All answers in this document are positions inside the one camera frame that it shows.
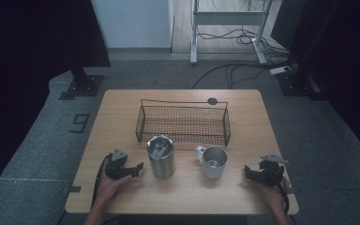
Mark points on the grey tape strip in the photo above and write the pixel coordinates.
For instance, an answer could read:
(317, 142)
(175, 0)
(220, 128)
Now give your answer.
(72, 189)
(290, 190)

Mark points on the white desk frame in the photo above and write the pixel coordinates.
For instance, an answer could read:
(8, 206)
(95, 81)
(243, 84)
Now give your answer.
(228, 18)

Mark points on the black tape floor numeral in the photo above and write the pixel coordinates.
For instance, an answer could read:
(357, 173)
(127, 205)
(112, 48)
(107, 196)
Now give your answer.
(80, 123)

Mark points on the white power strip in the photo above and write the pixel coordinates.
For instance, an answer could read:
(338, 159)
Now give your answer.
(279, 70)

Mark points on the white mug with steel inside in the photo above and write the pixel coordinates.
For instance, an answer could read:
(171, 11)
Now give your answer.
(214, 165)

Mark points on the dark curtain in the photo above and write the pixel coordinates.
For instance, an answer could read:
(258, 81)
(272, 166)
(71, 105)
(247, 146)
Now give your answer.
(28, 62)
(343, 62)

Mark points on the person's left hand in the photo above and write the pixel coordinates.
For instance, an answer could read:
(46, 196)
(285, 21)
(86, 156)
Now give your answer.
(107, 187)

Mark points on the steel tumbler with lid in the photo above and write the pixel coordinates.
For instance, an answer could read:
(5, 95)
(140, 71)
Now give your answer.
(161, 162)

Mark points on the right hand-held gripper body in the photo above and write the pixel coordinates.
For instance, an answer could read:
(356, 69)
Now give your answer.
(268, 173)

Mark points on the person's right hand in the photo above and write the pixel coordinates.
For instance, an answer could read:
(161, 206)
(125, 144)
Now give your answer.
(272, 195)

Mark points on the round black table grommet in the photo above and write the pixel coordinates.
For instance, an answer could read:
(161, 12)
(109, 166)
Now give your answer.
(212, 101)

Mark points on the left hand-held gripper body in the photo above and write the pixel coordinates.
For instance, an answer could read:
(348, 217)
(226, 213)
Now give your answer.
(116, 170)

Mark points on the black stand with base plate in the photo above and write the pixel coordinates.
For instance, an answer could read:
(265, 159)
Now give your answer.
(296, 82)
(82, 84)

